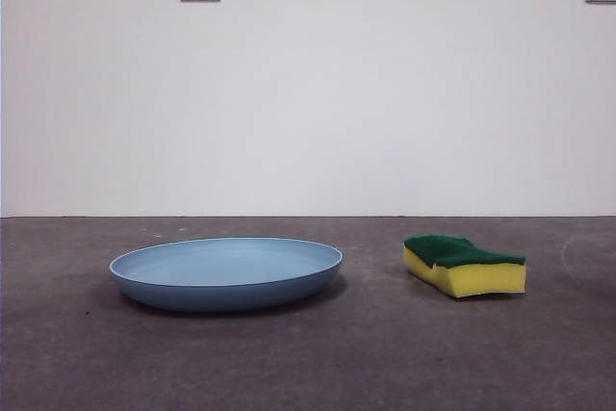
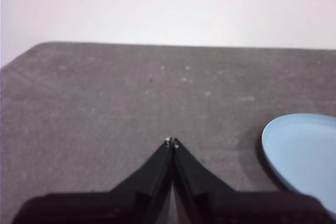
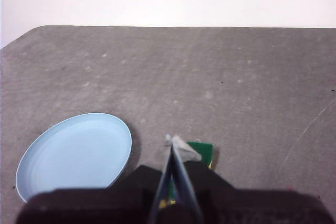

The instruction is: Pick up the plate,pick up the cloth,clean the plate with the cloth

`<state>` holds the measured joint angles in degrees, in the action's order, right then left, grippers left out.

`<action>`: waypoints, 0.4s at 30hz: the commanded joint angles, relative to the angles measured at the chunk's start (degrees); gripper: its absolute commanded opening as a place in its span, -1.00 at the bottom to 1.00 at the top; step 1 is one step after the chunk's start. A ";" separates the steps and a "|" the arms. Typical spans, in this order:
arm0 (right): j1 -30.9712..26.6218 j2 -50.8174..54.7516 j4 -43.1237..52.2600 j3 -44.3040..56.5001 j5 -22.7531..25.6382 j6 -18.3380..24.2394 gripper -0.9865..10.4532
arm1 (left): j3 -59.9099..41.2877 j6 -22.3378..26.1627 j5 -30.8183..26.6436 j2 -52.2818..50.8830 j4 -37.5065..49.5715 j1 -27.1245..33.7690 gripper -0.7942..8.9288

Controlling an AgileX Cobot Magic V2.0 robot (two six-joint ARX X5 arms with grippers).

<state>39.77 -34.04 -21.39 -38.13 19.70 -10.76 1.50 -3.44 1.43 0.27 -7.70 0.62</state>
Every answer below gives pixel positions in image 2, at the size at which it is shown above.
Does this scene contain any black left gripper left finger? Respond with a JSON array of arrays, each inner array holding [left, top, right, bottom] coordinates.
[[12, 137, 173, 224]]

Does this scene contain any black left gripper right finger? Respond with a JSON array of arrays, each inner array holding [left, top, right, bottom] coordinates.
[[173, 137, 334, 224]]

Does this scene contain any blue round plate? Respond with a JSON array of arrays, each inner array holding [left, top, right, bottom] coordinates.
[[261, 113, 336, 209]]

